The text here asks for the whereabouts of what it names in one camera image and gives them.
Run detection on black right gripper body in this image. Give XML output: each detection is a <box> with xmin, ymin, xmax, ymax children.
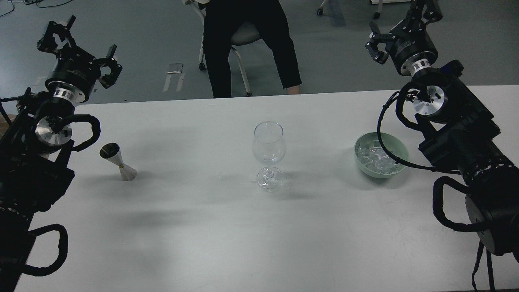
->
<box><xmin>386</xmin><ymin>28</ymin><xmax>439</xmax><ymax>76</ymax></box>

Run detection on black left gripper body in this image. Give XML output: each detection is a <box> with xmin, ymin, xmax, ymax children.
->
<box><xmin>45</xmin><ymin>46</ymin><xmax>101</xmax><ymax>103</ymax></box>

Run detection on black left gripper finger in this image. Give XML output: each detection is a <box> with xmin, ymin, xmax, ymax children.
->
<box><xmin>96</xmin><ymin>45</ymin><xmax>122</xmax><ymax>89</ymax></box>
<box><xmin>37</xmin><ymin>15</ymin><xmax>77</xmax><ymax>56</ymax></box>

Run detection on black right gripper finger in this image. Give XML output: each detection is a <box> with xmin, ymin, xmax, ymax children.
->
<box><xmin>400</xmin><ymin>0</ymin><xmax>443</xmax><ymax>32</ymax></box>
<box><xmin>365</xmin><ymin>21</ymin><xmax>392</xmax><ymax>64</ymax></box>

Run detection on silver metal jigger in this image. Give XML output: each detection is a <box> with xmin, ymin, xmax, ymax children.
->
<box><xmin>99</xmin><ymin>142</ymin><xmax>137</xmax><ymax>181</ymax></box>

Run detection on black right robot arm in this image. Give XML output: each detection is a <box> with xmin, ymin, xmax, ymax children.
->
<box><xmin>365</xmin><ymin>0</ymin><xmax>519</xmax><ymax>292</ymax></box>

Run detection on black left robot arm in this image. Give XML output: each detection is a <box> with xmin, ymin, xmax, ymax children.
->
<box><xmin>0</xmin><ymin>15</ymin><xmax>122</xmax><ymax>292</ymax></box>

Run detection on clear ice cubes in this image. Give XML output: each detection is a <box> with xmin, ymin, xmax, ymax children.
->
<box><xmin>355</xmin><ymin>140</ymin><xmax>404</xmax><ymax>177</ymax></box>

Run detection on clear wine glass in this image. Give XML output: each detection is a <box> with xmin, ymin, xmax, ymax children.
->
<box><xmin>252</xmin><ymin>121</ymin><xmax>287</xmax><ymax>192</ymax></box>

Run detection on white wheeled furniture base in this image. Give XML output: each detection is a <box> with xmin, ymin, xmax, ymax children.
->
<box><xmin>315</xmin><ymin>0</ymin><xmax>411</xmax><ymax>19</ymax></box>

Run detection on grey object on floor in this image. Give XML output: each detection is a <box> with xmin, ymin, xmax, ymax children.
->
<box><xmin>165</xmin><ymin>63</ymin><xmax>184</xmax><ymax>75</ymax></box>

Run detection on green bowl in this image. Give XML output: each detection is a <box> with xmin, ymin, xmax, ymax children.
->
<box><xmin>353</xmin><ymin>132</ymin><xmax>409</xmax><ymax>179</ymax></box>

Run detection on white office chair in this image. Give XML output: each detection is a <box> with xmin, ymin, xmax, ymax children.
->
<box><xmin>181</xmin><ymin>0</ymin><xmax>261</xmax><ymax>97</ymax></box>

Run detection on person in black trousers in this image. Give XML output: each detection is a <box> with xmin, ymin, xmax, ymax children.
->
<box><xmin>199</xmin><ymin>0</ymin><xmax>302</xmax><ymax>98</ymax></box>

